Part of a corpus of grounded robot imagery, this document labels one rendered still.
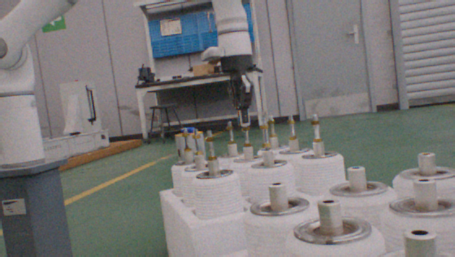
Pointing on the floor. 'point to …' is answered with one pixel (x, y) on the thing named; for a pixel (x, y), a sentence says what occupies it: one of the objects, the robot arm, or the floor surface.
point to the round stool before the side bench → (162, 123)
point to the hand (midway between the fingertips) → (243, 117)
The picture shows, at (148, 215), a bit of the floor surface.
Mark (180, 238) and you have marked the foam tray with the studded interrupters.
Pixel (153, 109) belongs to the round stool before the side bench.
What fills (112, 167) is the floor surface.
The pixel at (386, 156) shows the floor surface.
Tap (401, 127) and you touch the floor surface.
